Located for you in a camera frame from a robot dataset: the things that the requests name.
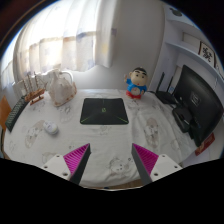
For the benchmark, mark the cartoon boy figurine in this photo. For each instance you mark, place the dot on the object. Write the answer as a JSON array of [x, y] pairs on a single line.
[[136, 81]]

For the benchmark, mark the black box device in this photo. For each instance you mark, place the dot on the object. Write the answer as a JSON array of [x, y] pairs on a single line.
[[183, 118]]

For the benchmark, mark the black wifi router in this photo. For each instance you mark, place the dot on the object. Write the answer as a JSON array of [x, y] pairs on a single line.
[[164, 97]]

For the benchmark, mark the white sheer curtain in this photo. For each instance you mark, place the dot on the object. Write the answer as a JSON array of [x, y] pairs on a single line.
[[71, 35]]

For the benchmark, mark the black monitor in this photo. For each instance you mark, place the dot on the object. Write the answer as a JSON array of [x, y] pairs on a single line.
[[196, 95]]

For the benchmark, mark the white patterned tablecloth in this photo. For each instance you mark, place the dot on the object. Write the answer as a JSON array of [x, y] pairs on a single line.
[[151, 125]]

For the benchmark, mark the black green mouse pad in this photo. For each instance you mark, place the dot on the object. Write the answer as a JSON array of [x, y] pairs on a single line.
[[102, 111]]

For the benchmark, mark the white computer mouse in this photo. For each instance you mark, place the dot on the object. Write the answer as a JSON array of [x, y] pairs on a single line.
[[50, 127]]

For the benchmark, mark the wooden model ship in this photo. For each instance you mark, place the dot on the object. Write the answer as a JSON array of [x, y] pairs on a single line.
[[34, 89]]

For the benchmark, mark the framed calligraphy picture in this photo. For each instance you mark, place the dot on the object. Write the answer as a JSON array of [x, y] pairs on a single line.
[[207, 53]]

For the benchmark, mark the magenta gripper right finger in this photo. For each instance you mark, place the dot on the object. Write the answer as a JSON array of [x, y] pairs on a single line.
[[152, 167]]

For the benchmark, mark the red booklet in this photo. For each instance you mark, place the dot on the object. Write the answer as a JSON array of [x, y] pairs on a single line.
[[205, 144]]

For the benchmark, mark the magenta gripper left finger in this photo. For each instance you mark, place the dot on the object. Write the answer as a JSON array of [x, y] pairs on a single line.
[[70, 166]]

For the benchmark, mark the wooden chair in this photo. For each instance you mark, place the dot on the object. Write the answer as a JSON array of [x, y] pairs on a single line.
[[5, 110]]

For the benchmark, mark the black keyboard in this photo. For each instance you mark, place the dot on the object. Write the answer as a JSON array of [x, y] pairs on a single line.
[[15, 113]]

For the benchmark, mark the white wall shelf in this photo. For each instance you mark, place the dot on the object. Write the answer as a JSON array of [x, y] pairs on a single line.
[[185, 36]]

